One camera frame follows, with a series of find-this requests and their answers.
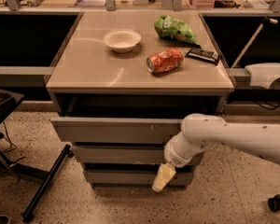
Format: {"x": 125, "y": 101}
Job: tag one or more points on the grey drawer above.
{"x": 116, "y": 174}
{"x": 119, "y": 154}
{"x": 115, "y": 130}

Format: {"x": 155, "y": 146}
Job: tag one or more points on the grey drawer cabinet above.
{"x": 91, "y": 80}

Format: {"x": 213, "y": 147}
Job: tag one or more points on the black chair caster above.
{"x": 274, "y": 203}

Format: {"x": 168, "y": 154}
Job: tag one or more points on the white rod with black tip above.
{"x": 264, "y": 21}

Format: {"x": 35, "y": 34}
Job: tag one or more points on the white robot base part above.
{"x": 263, "y": 74}

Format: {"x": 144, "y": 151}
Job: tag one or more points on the grey top drawer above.
{"x": 115, "y": 130}

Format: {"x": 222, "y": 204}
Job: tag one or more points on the white paper bowl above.
{"x": 122, "y": 40}

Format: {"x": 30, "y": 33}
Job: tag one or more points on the green chip bag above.
{"x": 168, "y": 27}

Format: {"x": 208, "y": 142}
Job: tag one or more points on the crushed orange soda can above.
{"x": 164, "y": 61}

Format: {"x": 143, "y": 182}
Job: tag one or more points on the grey bottom drawer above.
{"x": 116, "y": 174}

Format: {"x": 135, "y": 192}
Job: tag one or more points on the dark snack bar wrapper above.
{"x": 203, "y": 55}

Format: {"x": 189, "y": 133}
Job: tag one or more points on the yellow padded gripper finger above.
{"x": 164, "y": 175}

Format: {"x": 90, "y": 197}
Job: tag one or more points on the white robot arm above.
{"x": 198, "y": 132}

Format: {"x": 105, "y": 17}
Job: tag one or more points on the grey middle drawer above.
{"x": 119, "y": 154}

